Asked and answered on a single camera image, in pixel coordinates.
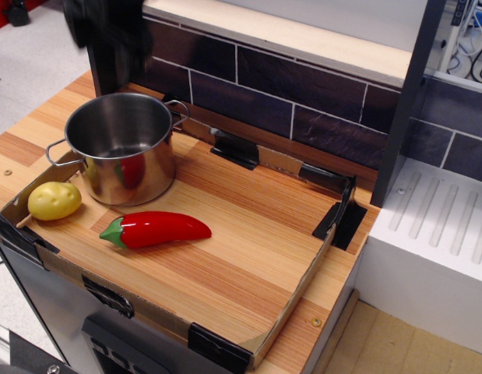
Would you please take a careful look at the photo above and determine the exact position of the red toy chili pepper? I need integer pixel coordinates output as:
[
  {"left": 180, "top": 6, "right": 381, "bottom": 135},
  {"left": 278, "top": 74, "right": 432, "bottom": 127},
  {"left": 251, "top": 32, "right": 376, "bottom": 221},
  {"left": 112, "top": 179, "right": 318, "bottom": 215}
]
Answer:
[{"left": 99, "top": 211, "right": 212, "bottom": 249}]

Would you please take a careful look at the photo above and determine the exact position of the yellow toy potato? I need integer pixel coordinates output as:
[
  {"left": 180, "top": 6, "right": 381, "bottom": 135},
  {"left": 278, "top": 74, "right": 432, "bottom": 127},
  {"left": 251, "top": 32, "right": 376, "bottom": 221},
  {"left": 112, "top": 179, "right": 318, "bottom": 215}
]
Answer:
[{"left": 27, "top": 182, "right": 82, "bottom": 221}]

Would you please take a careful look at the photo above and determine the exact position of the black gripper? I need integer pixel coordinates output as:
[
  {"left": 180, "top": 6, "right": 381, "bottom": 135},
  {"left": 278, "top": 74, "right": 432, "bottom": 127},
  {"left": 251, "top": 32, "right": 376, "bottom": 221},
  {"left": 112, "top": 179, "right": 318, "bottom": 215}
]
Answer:
[{"left": 63, "top": 1, "right": 153, "bottom": 84}]

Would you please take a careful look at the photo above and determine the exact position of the dark grey vertical post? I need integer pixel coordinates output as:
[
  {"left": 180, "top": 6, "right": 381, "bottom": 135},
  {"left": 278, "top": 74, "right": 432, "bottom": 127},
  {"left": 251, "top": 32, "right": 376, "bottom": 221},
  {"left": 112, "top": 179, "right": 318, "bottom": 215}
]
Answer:
[{"left": 371, "top": 1, "right": 445, "bottom": 207}]

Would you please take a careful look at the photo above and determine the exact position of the metal pot with wire handles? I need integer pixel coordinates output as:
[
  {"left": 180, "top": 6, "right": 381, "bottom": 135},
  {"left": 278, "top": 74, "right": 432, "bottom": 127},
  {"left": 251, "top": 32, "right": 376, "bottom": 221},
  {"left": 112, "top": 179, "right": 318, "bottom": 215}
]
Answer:
[{"left": 52, "top": 93, "right": 190, "bottom": 206}]

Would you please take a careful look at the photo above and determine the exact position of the white ribbed drainboard sink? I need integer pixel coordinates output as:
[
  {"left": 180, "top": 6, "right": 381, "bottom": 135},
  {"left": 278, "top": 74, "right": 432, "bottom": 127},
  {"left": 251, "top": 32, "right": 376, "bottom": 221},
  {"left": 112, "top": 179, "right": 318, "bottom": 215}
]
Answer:
[{"left": 355, "top": 160, "right": 482, "bottom": 340}]

